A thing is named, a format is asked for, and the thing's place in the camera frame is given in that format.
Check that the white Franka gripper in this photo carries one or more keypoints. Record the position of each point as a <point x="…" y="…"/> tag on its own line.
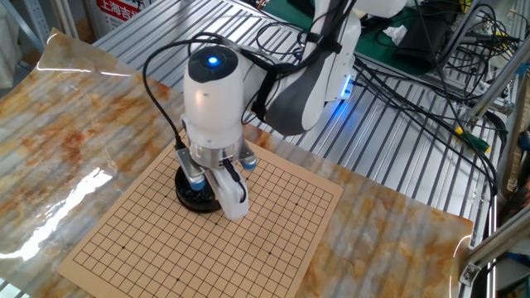
<point x="232" y="203"/>

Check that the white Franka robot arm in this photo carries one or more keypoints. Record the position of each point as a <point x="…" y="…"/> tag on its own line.
<point x="211" y="107"/>

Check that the tan Go board mat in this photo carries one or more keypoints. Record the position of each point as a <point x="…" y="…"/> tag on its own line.
<point x="207" y="256"/>

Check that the black bowl of black stones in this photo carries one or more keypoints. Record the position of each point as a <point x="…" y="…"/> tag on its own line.
<point x="190" y="200"/>

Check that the marble patterned glossy sheet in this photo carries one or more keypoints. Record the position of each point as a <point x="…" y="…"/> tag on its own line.
<point x="62" y="124"/>

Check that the green table mat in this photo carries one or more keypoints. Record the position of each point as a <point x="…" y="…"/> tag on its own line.
<point x="372" y="49"/>

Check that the box with red sign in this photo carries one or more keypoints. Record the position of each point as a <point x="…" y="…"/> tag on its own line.
<point x="120" y="12"/>

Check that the crumpled white tissue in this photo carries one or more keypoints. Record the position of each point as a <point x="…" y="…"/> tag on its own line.
<point x="395" y="34"/>

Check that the black bag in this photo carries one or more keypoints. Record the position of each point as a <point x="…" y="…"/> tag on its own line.
<point x="422" y="41"/>

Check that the silver blue wrist camera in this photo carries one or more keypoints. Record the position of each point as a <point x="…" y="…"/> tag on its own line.
<point x="188" y="165"/>

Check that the aluminium frame post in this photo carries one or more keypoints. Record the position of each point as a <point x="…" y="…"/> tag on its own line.
<point x="497" y="83"/>
<point x="497" y="244"/>

